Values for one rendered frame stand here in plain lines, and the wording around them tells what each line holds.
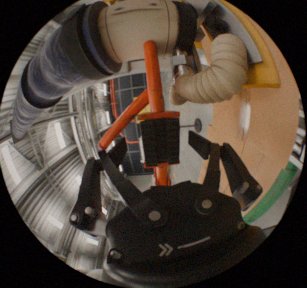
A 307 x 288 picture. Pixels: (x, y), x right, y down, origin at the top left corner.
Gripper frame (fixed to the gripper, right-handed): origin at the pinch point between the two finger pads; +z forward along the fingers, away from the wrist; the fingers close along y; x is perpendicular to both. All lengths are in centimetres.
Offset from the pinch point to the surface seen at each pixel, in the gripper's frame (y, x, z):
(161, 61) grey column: 20, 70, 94
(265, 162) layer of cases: 70, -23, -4
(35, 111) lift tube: -42.0, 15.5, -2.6
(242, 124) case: 29.9, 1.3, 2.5
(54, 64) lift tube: -17.0, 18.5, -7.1
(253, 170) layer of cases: 70, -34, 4
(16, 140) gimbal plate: -158, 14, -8
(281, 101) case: 29.9, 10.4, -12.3
